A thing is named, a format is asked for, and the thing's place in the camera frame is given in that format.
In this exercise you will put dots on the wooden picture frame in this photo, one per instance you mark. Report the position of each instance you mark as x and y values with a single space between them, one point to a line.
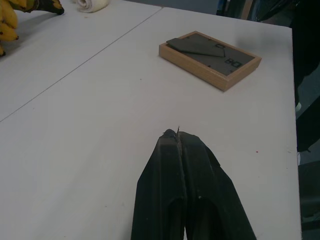
209 60

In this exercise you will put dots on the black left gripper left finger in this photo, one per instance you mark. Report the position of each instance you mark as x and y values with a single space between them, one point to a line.
160 180

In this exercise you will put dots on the dark clothed person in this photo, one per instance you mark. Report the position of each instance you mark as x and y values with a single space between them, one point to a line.
306 75

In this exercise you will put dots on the white rolled towel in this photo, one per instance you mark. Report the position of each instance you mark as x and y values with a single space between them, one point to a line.
91 5

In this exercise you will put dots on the wooden board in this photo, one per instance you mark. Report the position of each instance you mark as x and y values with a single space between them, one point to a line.
246 9

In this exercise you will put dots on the yellow banana bunch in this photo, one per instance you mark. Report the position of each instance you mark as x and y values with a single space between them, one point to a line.
15 15

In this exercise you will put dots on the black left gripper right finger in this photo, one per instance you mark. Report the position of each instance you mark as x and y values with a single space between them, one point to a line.
212 190

